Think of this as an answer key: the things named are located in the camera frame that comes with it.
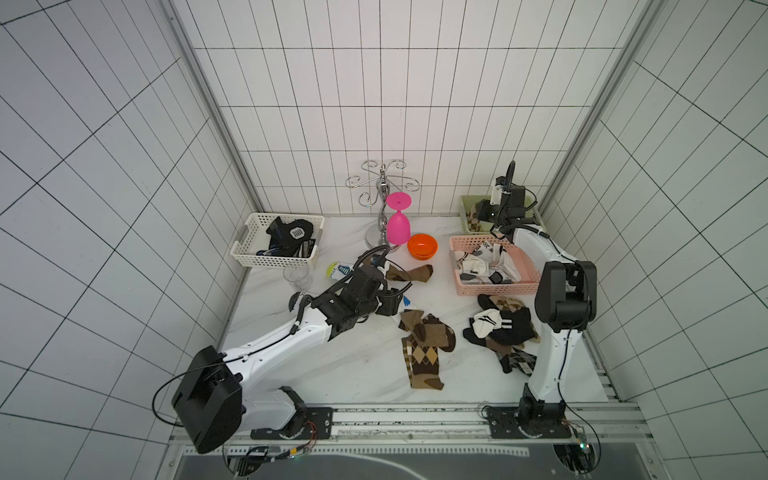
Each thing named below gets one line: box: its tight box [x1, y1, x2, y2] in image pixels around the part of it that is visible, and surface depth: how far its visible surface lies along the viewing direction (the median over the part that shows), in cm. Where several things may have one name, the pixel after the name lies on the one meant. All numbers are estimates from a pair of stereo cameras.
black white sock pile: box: [463, 294, 541, 347], surface depth 87 cm
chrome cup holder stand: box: [345, 160, 420, 249], surface depth 96 cm
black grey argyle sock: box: [500, 346, 537, 377], surface depth 83 cm
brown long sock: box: [386, 264, 434, 283], surface depth 102 cm
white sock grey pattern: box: [454, 242, 521, 285], surface depth 100 cm
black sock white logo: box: [256, 216, 316, 258], surface depth 108 cm
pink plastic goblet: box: [386, 192, 412, 245], surface depth 92 cm
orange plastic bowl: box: [407, 233, 439, 261], surface depth 108 cm
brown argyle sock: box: [399, 309, 456, 391], surface depth 86 cm
